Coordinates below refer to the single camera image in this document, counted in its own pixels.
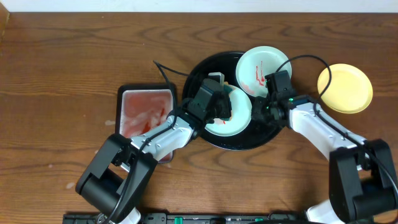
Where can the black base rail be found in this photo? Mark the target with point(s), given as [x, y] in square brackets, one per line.
[163, 218]

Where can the mint plate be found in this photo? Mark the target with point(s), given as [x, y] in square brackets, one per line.
[241, 116]
[254, 65]

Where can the yellow plate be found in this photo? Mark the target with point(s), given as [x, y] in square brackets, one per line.
[350, 90]

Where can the round black tray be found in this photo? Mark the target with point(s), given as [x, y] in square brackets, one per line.
[256, 133]

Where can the green yellow sponge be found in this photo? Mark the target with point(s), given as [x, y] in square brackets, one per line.
[228, 89]

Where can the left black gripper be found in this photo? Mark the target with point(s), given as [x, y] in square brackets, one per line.
[224, 104]

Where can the black rectangular soap tray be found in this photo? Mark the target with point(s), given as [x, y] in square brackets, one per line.
[142, 107]

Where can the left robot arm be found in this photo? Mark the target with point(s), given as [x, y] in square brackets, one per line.
[116, 178]

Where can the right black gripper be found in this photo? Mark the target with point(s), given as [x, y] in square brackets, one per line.
[257, 114]

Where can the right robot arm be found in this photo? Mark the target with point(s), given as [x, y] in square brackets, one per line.
[362, 177]

